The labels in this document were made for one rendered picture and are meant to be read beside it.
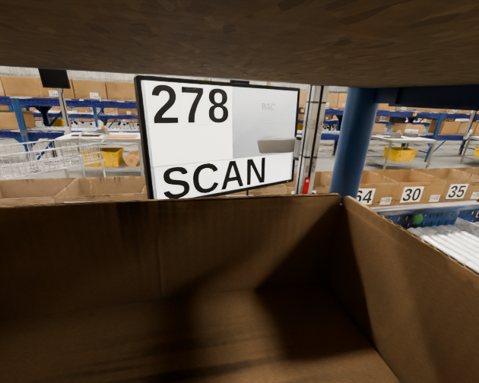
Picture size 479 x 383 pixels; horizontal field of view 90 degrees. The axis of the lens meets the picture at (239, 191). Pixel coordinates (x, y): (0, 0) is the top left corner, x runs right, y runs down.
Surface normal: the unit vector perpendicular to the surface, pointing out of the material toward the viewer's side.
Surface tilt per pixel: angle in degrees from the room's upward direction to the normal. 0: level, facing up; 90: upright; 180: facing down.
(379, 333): 89
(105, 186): 89
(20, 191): 89
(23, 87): 90
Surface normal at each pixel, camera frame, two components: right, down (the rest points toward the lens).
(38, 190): 0.22, 0.35
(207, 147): 0.54, 0.25
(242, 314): 0.04, -0.93
